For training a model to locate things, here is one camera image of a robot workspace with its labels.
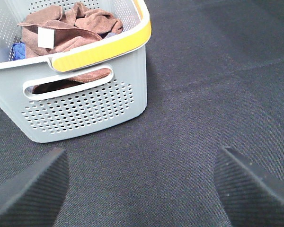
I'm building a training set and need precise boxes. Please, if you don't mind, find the blue cloth in basket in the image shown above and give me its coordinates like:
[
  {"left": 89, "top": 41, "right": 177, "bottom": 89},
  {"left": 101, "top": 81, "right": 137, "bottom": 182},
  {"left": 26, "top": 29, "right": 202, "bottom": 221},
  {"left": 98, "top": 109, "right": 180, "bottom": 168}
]
[{"left": 12, "top": 42, "right": 26, "bottom": 61}]

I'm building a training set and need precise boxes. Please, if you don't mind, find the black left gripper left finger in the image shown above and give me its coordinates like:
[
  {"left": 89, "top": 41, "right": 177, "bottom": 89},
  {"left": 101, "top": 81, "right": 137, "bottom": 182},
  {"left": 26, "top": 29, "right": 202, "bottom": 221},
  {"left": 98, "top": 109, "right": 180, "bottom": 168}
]
[{"left": 0, "top": 148, "right": 69, "bottom": 227}]

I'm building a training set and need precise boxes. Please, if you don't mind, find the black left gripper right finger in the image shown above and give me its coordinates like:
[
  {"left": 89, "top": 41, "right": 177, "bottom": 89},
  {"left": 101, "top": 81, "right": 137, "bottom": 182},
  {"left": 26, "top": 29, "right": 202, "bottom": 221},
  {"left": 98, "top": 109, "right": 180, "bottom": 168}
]
[{"left": 213, "top": 147, "right": 284, "bottom": 227}]

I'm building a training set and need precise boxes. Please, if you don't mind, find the brown microfibre towel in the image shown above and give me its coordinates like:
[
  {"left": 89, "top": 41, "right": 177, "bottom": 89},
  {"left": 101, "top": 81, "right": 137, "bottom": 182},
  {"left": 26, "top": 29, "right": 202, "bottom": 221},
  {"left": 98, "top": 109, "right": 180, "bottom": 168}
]
[{"left": 18, "top": 1, "right": 124, "bottom": 95}]

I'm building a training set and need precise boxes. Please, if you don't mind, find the black fabric table mat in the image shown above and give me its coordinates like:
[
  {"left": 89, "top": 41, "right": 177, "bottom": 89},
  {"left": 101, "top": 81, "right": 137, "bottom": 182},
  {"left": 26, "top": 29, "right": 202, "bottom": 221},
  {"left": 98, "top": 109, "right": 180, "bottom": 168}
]
[{"left": 0, "top": 0, "right": 284, "bottom": 227}]

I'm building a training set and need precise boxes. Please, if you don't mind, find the grey perforated laundry basket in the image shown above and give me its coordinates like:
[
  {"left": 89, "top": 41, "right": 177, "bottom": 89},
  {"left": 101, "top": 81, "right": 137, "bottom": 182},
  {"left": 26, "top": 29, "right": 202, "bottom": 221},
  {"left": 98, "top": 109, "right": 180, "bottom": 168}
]
[{"left": 0, "top": 0, "right": 151, "bottom": 143}]

